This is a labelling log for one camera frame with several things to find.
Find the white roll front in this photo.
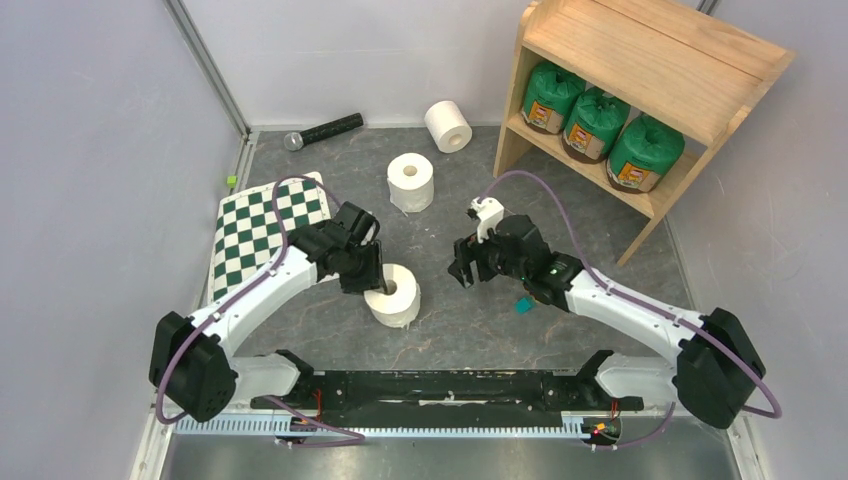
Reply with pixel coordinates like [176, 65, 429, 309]
[363, 263, 421, 328]

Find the white roll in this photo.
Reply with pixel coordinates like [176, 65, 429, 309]
[424, 100, 473, 153]
[363, 263, 421, 328]
[387, 152, 434, 213]

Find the brown-topped green paper roll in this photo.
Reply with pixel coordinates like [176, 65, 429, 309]
[606, 113, 685, 193]

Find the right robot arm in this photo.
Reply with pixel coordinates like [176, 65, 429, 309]
[448, 215, 766, 429]

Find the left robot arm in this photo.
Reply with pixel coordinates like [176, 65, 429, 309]
[149, 202, 387, 424]

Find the wooden two-tier shelf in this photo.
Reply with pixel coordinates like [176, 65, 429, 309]
[493, 0, 795, 260]

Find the teal toy cube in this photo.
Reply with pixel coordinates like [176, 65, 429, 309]
[514, 297, 535, 314]

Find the green white chess mat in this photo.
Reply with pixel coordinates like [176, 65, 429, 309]
[206, 172, 331, 302]

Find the black microphone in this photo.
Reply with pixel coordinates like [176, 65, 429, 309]
[283, 113, 364, 151]

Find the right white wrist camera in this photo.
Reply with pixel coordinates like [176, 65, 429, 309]
[467, 196, 504, 244]

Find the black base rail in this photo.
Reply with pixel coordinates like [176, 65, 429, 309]
[282, 370, 644, 428]

